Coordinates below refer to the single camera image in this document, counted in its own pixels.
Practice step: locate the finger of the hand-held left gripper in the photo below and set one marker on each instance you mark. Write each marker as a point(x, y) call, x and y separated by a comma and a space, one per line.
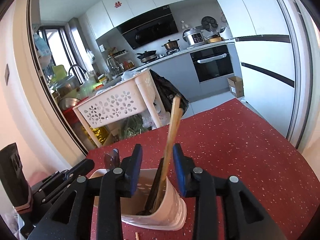
point(56, 192)
point(80, 166)

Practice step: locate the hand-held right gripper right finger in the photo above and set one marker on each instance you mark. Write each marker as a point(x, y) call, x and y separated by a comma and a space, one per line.
point(178, 170)

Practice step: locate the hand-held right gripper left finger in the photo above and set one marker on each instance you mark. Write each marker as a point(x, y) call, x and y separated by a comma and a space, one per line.
point(136, 170)

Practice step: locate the black chopstick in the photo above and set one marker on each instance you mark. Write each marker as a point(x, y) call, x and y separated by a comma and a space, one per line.
point(153, 192)
point(158, 177)

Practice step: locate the dark translucent plastic spoon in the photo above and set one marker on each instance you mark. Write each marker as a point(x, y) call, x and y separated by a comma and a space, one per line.
point(112, 160)

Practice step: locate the white plastic utensil holder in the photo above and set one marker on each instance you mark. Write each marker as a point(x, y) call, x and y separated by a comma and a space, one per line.
point(172, 210)

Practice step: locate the gold foil packets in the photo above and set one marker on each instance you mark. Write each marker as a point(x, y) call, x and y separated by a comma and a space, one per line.
point(98, 136)

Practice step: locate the green leafy vegetables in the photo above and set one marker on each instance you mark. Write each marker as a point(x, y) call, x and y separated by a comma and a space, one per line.
point(133, 128)

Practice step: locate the red plastic basket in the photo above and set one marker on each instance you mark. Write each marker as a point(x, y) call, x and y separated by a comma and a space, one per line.
point(72, 116)

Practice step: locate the steel bowl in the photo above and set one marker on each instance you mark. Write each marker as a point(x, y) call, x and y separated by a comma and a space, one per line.
point(68, 103)

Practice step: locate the white perforated basket cart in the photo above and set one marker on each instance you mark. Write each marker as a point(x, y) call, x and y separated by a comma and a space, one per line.
point(112, 105)

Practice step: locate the black plastic bag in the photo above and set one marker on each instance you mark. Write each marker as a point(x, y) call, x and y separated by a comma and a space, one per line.
point(166, 92)

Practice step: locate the grey lower cabinets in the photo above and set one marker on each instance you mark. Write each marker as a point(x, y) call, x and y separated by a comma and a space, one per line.
point(175, 75)

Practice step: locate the black kitchen faucet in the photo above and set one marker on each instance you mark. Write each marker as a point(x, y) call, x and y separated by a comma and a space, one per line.
point(75, 68)

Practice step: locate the cardboard box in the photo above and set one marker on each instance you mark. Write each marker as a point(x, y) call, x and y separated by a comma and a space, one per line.
point(235, 87)

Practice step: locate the black built-in oven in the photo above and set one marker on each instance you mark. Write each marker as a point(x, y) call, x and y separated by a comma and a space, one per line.
point(212, 65)

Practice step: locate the clear hanging plastic bag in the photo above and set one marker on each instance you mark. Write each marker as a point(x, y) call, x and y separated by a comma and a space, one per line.
point(90, 56)

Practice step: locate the black wok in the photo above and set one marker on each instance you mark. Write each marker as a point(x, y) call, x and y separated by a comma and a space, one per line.
point(146, 54)

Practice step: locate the gas stove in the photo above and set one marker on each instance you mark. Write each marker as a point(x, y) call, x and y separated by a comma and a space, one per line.
point(160, 55)

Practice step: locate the blue white hanging package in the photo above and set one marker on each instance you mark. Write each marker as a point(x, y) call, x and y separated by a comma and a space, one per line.
point(42, 48)

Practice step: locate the steel cooking pot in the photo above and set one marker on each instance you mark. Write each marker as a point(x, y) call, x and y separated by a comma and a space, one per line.
point(170, 44)

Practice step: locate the silver rice cooker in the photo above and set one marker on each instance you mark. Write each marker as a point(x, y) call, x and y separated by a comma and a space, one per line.
point(193, 37)

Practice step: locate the white refrigerator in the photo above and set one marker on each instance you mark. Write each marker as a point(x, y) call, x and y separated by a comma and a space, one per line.
point(265, 62)

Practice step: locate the black range hood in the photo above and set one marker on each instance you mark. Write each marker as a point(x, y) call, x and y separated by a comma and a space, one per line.
point(150, 30)

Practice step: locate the round black compartment pan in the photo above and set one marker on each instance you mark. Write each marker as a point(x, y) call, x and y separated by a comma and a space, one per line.
point(209, 23)

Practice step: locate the white upper cabinets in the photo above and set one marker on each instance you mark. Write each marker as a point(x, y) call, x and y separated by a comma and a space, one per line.
point(130, 7)

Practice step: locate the red paper decal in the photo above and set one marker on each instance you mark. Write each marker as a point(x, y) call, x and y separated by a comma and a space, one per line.
point(117, 4)

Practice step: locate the grey wall switch panel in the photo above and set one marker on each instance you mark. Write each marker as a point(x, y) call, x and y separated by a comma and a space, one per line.
point(7, 74)

